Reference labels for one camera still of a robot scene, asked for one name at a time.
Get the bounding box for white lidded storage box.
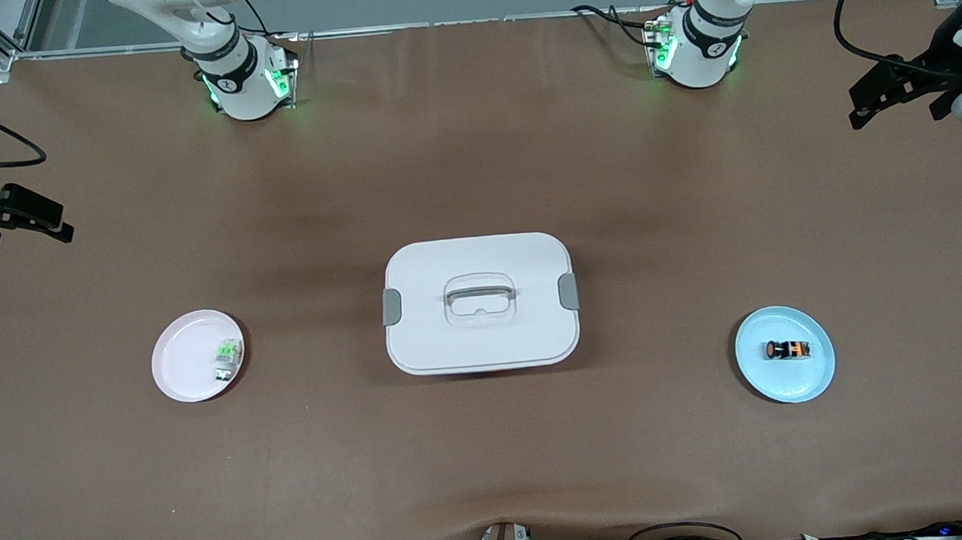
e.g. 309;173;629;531
378;229;585;379

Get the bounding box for light blue round plate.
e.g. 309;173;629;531
731;302;839;408

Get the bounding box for brown table mat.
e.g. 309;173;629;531
0;0;962;540

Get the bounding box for black looped cable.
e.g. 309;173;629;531
626;517;745;540

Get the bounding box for aluminium table edge rail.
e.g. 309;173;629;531
12;0;938;63

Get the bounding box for green clear push-button switch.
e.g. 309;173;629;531
212;338;245;383

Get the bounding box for black arm base cables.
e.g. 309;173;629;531
571;0;670;53

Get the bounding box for pink round plate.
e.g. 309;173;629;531
148;307;249;406

